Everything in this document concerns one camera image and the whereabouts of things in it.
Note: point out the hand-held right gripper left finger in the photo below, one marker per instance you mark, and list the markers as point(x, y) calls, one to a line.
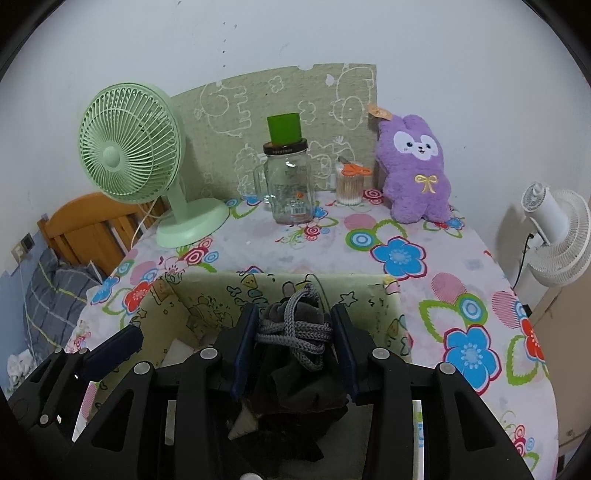
point(244, 355)

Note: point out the purple plush bunny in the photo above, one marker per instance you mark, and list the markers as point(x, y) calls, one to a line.
point(415, 194)

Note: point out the cotton swab container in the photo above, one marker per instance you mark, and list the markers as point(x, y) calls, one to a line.
point(349, 189)

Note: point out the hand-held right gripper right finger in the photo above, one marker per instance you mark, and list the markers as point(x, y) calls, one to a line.
point(344, 355)

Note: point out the grey plaid bedding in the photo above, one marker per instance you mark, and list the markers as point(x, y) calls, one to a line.
point(55, 290)

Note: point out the white towel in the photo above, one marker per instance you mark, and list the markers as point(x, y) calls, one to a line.
point(242, 422)

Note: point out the small black object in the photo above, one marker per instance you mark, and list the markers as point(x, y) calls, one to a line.
point(525, 310)

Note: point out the yellow-green printed fabric storage box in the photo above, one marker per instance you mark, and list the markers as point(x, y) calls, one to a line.
point(207, 295)

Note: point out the wooden headboard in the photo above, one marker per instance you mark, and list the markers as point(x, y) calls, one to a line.
point(78, 221)

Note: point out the green plastic cup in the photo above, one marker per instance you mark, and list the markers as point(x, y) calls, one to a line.
point(284, 129)

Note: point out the orange scissors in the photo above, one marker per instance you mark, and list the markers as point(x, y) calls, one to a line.
point(355, 170)

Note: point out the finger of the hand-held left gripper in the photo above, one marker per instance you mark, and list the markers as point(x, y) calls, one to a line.
point(113, 350)

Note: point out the green desk fan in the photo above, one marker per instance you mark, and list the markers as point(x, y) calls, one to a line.
point(115, 157)

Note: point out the floral tablecloth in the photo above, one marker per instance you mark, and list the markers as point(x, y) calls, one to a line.
point(415, 286)

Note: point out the white standing fan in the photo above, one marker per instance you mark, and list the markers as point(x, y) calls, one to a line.
point(561, 221)

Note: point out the wall socket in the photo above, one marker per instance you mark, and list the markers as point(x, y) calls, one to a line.
point(27, 242)

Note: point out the grey white clothes pile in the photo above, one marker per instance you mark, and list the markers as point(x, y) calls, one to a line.
point(18, 367)

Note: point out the white flat pad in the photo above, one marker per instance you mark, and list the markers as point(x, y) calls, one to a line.
point(182, 353)

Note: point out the beige door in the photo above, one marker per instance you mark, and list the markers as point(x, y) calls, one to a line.
point(563, 350)

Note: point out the green cartoon printed board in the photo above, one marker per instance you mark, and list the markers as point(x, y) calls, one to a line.
point(277, 92)

